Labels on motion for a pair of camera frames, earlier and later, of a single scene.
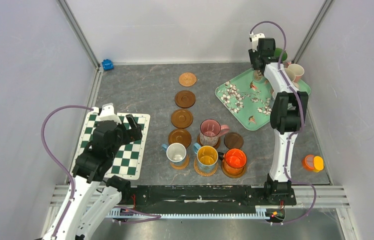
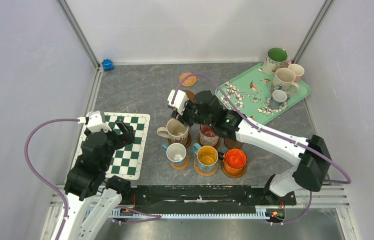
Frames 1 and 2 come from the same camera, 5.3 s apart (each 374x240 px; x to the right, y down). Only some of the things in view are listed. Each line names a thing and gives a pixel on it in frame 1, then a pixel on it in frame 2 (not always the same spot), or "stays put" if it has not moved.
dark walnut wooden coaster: (233, 140) stays put
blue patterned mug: (176, 152) stays put
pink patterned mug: (210, 131) stays put
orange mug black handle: (234, 160) stays put
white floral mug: (257, 76) -> (176, 131)
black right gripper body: (257, 65) -> (187, 112)
